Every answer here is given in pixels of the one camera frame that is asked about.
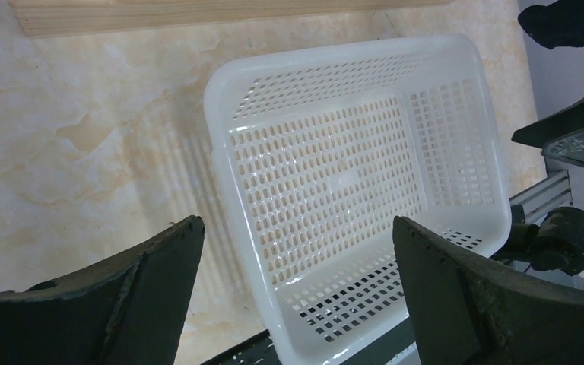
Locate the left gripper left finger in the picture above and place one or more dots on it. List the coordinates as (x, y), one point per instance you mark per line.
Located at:
(127, 309)

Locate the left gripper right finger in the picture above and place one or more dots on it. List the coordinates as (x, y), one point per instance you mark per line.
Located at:
(467, 309)

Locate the white plastic basket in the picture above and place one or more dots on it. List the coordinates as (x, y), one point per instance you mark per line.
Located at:
(316, 151)

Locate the navy santa sock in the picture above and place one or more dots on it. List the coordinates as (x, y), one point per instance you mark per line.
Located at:
(560, 24)

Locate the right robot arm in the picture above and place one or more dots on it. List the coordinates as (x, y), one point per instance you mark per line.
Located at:
(555, 244)

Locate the wooden hanger stand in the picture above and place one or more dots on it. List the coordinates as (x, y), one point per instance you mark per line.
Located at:
(66, 18)

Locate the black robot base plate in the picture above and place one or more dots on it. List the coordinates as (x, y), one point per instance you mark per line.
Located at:
(563, 187)

